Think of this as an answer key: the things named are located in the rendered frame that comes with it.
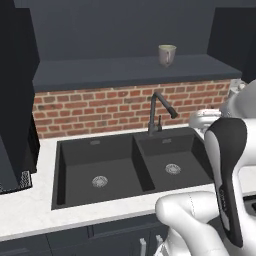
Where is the pale grey countertop appliance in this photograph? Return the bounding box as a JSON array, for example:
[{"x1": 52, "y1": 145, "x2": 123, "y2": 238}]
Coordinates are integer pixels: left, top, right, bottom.
[{"x1": 229, "y1": 78, "x2": 248, "y2": 98}]

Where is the dark base cabinet door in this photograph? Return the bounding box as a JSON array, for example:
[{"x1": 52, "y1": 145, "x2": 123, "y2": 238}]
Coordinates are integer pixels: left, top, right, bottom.
[
  {"x1": 0, "y1": 233, "x2": 53, "y2": 256},
  {"x1": 89, "y1": 213, "x2": 169, "y2": 256},
  {"x1": 45, "y1": 225, "x2": 93, "y2": 256}
]

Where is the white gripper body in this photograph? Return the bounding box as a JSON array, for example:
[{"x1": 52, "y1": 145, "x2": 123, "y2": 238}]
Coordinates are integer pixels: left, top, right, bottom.
[{"x1": 188, "y1": 107, "x2": 223, "y2": 130}]

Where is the black double sink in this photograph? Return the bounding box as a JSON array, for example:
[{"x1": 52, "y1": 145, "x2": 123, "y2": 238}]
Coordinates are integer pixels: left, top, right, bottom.
[{"x1": 50, "y1": 125, "x2": 216, "y2": 211}]

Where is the pale grey-green mug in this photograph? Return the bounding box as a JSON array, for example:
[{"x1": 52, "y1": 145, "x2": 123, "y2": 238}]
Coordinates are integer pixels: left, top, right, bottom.
[{"x1": 157, "y1": 44, "x2": 178, "y2": 68}]

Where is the silver cabinet handle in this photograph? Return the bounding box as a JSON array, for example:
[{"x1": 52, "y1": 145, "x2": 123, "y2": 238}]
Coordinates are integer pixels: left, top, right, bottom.
[
  {"x1": 139, "y1": 237, "x2": 147, "y2": 256},
  {"x1": 155, "y1": 233, "x2": 164, "y2": 250}
]

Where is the dark wall cabinet door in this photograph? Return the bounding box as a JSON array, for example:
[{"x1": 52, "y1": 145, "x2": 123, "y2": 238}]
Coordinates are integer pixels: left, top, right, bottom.
[
  {"x1": 0, "y1": 0, "x2": 41, "y2": 194},
  {"x1": 206, "y1": 6, "x2": 256, "y2": 85}
]

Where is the dark open wall cabinet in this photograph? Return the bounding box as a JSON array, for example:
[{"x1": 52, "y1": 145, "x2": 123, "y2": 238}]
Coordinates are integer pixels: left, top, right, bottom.
[{"x1": 13, "y1": 0, "x2": 256, "y2": 93}]

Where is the black countertop appliance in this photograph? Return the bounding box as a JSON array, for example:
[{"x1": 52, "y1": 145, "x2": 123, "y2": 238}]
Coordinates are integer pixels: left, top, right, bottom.
[{"x1": 0, "y1": 114, "x2": 42, "y2": 195}]

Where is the black sink tap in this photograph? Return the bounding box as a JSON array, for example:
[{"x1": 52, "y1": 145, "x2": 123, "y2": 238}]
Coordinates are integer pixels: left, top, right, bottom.
[{"x1": 147, "y1": 91, "x2": 179, "y2": 137}]

